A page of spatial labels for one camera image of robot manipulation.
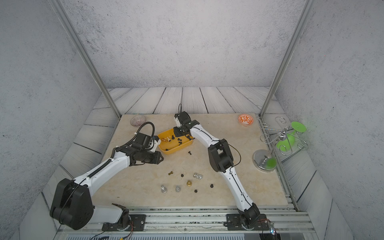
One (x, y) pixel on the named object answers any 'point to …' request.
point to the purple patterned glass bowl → (137, 120)
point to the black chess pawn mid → (189, 152)
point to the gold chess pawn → (166, 139)
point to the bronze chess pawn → (171, 172)
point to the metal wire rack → (287, 134)
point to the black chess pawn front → (196, 190)
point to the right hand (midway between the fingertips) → (175, 132)
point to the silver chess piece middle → (178, 189)
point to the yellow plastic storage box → (169, 143)
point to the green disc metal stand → (265, 160)
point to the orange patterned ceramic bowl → (245, 120)
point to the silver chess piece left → (163, 189)
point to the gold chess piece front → (189, 183)
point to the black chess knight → (178, 139)
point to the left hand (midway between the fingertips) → (163, 158)
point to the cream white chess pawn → (169, 140)
